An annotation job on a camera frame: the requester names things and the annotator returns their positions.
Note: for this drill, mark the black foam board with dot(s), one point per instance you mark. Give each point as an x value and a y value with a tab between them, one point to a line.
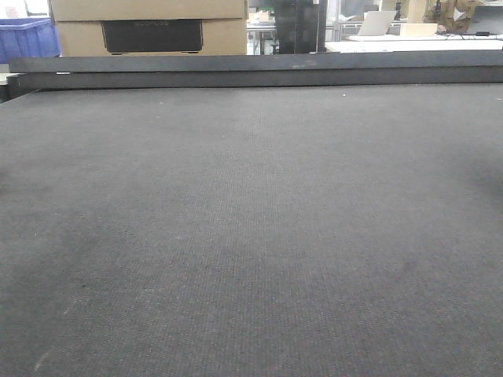
280	62
22	84

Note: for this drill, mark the lower black foam board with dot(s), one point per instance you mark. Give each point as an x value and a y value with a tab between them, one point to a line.
22	84

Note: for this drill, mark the lower cardboard box with handle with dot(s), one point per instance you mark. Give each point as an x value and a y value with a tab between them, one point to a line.
85	39

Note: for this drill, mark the blue plastic crate background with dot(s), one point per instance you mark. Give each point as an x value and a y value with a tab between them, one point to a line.
28	37

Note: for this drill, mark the seated person in brown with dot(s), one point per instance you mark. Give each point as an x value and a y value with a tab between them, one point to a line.
451	16

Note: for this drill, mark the silver laptop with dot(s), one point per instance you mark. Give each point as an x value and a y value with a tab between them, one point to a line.
376	23

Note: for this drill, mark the small cardboard box on desk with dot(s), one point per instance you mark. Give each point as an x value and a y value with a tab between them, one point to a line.
418	30

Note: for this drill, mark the white background desk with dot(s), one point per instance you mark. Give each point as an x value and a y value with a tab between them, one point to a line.
397	43

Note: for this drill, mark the upper black foam board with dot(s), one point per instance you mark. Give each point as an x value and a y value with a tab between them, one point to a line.
280	62

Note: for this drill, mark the black pillar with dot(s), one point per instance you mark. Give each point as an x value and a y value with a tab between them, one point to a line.
300	26

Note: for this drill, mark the upper cardboard box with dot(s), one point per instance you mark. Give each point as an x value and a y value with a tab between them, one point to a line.
87	10

